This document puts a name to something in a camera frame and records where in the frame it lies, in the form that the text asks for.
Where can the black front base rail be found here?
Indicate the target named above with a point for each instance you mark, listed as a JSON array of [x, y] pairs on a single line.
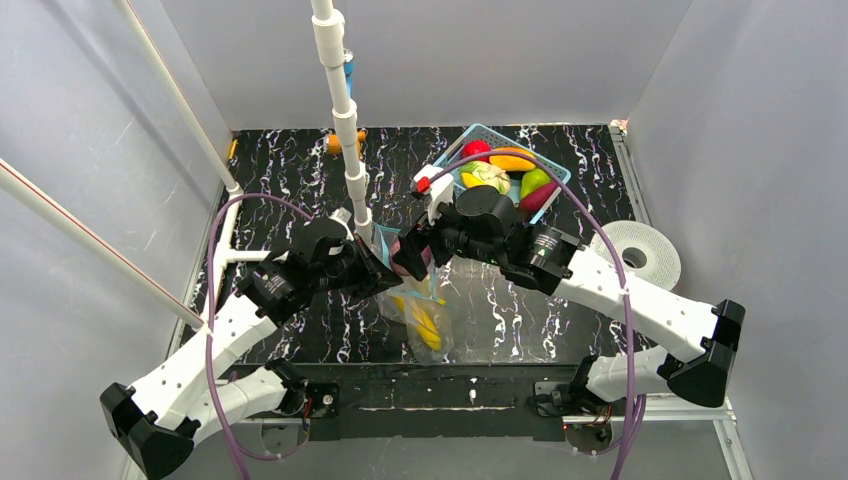
[[446, 400]]

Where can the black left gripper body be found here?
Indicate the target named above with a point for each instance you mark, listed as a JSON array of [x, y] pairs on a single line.
[[370, 266]]

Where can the light blue plastic basket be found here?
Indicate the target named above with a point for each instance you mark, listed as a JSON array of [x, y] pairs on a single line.
[[558, 174]]

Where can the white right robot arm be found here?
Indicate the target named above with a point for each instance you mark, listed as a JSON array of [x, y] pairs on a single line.
[[696, 343]]

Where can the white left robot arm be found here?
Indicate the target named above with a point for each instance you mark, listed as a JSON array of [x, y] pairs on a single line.
[[161, 417]]

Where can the orange toy mango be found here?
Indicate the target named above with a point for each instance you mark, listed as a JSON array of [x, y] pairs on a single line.
[[512, 159]]

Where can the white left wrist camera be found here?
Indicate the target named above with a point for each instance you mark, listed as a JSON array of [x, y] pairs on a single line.
[[343, 217]]

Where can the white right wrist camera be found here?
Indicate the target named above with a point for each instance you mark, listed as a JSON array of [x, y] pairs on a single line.
[[434, 189]]

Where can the green toy pear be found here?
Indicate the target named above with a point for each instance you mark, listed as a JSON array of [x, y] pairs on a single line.
[[533, 180]]

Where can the green white toy cabbage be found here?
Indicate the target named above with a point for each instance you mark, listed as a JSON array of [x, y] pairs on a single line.
[[491, 174]]

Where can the clear zip top bag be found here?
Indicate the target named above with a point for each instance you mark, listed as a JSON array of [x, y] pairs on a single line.
[[426, 292]]

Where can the blue clip on pipe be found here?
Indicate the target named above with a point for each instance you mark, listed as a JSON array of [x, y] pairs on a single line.
[[348, 69]]

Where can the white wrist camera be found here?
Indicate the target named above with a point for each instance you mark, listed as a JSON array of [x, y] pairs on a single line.
[[343, 217], [434, 189]]

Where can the yellow toy banana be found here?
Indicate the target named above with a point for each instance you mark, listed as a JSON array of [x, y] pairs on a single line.
[[419, 319], [470, 180]]

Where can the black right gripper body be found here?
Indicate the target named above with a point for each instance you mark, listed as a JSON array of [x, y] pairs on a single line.
[[419, 244]]

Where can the red toy apple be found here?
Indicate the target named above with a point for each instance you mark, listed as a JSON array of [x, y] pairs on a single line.
[[474, 147]]

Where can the yellow toy banana front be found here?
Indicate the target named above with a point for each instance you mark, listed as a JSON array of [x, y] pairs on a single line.
[[419, 319]]

